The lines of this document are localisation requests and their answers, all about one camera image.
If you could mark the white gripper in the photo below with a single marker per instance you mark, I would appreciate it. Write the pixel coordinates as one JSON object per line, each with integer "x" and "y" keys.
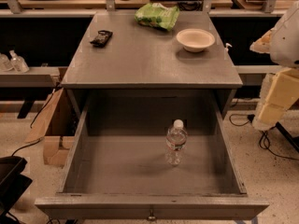
{"x": 286, "y": 44}

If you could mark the clear plastic water bottle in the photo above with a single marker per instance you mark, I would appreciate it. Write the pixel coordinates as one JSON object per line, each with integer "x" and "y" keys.
{"x": 176, "y": 139}

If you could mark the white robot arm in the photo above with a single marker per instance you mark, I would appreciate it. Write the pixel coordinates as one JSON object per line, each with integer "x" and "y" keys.
{"x": 284, "y": 45}

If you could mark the small white pump bottle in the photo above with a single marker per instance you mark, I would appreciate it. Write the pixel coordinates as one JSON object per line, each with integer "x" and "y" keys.
{"x": 226, "y": 52}

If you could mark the open grey top drawer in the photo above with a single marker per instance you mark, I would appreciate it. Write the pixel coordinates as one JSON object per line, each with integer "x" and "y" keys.
{"x": 117, "y": 167}

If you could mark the clear sanitizer bottle right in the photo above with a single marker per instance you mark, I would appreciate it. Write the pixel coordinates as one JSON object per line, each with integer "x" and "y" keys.
{"x": 18, "y": 62}

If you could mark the clear sanitizer bottle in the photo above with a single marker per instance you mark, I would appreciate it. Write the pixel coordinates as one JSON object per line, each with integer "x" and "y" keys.
{"x": 5, "y": 64}
{"x": 18, "y": 62}

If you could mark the clear sanitizer bottle left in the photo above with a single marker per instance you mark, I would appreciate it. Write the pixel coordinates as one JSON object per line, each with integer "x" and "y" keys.
{"x": 5, "y": 64}

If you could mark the white paper bowl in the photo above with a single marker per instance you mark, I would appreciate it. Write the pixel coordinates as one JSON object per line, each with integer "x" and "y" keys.
{"x": 195, "y": 40}

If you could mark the green chip bag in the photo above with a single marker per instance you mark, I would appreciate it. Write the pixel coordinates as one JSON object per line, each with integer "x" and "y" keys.
{"x": 156, "y": 15}

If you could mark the grey wooden cabinet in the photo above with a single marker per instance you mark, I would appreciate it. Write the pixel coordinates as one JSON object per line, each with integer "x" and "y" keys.
{"x": 140, "y": 57}

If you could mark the black snack packet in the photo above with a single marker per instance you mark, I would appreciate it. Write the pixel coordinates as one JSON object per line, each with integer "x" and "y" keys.
{"x": 102, "y": 38}

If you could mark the brown cardboard box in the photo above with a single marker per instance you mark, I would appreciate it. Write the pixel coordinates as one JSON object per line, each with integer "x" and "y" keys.
{"x": 52, "y": 128}

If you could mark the black chair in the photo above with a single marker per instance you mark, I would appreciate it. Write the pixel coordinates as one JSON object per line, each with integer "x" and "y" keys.
{"x": 12, "y": 185}

